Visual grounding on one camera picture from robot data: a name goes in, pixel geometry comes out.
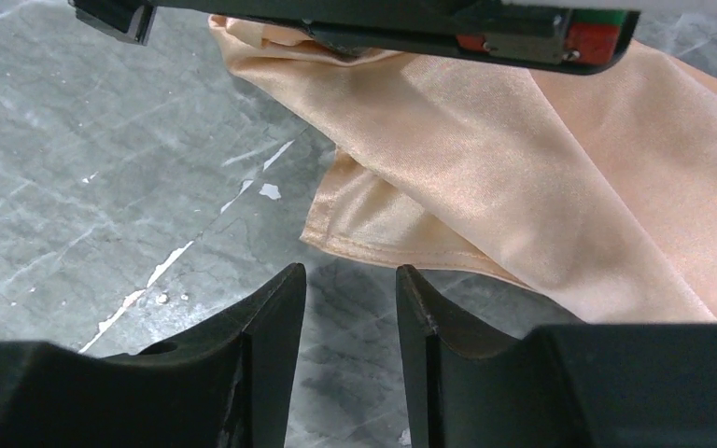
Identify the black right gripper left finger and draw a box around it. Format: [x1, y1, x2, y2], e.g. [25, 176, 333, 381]
[0, 263, 306, 447]

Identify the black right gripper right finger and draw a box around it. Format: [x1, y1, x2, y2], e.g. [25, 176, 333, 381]
[396, 265, 717, 447]

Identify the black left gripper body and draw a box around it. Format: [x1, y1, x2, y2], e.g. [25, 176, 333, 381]
[70, 0, 640, 75]

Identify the orange cloth napkin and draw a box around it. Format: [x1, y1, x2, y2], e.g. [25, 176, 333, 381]
[208, 15, 717, 323]

